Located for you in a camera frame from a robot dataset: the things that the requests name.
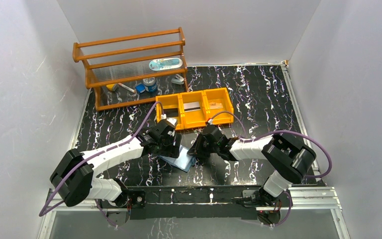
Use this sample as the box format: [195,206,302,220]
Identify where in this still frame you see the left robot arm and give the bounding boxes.
[50,118,181,207]

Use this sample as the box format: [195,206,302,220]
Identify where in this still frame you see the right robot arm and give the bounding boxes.
[188,124,316,200]

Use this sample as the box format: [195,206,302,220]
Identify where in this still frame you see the black card in bin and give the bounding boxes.
[164,108,180,118]

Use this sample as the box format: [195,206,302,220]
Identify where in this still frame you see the beige card in bin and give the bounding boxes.
[209,102,223,110]

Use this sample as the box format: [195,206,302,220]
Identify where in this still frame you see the grey striped card in bin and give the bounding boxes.
[184,102,201,112]

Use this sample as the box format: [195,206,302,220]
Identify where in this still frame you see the right yellow plastic bin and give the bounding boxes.
[204,88,234,125]

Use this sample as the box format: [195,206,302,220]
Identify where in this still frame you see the left yellow plastic bin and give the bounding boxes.
[156,94,185,130]

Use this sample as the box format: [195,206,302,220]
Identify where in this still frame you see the small blue box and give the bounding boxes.
[135,84,146,94]

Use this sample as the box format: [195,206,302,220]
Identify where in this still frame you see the white blue round tin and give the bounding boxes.
[142,77,158,93]

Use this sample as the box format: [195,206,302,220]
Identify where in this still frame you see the white stapler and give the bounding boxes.
[171,74,185,85]

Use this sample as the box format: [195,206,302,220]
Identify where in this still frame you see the white red marker pen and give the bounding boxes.
[118,83,136,93]

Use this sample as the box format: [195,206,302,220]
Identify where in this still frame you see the blue white oval package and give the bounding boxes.
[149,57,183,71]

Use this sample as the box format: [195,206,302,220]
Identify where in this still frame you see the wooden shelf rack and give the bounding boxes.
[72,27,188,111]

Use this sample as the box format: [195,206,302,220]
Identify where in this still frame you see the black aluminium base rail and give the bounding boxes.
[44,186,343,228]

